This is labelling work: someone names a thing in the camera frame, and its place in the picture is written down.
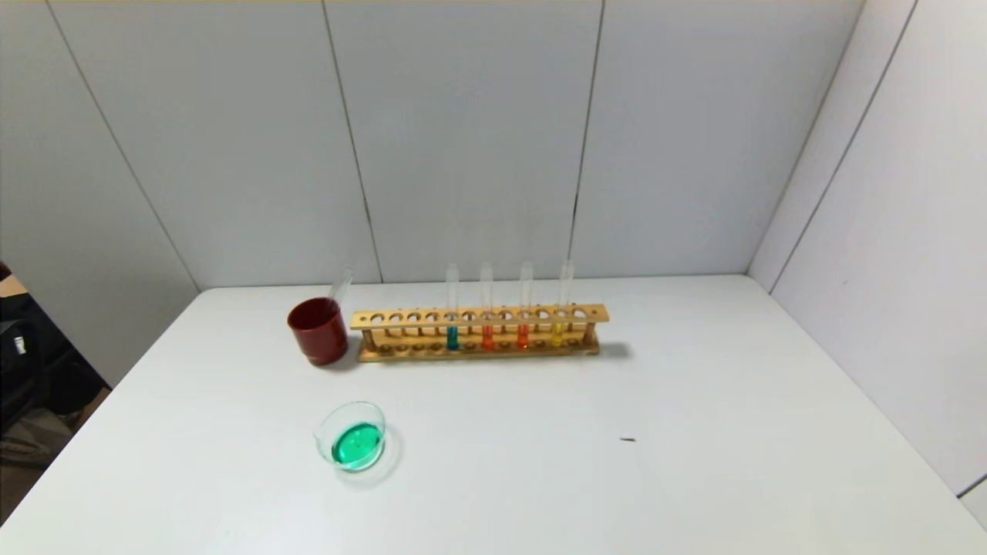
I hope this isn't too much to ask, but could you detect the wooden test tube rack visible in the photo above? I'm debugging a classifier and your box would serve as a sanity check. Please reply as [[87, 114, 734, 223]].
[[351, 304, 610, 363]]

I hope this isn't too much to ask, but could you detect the test tube with teal pigment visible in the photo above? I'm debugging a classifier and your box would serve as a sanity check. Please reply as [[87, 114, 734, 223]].
[[445, 263, 461, 352]]

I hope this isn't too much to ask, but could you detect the small glass beaker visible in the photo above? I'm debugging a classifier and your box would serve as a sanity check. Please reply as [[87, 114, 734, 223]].
[[313, 401, 402, 486]]

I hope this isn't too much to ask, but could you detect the red cup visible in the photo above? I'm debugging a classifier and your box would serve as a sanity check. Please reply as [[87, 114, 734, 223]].
[[288, 298, 349, 366]]

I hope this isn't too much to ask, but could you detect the black background equipment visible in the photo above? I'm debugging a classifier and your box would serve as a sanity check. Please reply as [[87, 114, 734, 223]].
[[0, 293, 110, 465]]

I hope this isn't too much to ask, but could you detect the test tube with orange pigment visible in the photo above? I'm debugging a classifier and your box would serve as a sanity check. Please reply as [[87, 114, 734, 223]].
[[518, 260, 537, 349], [480, 261, 496, 350]]

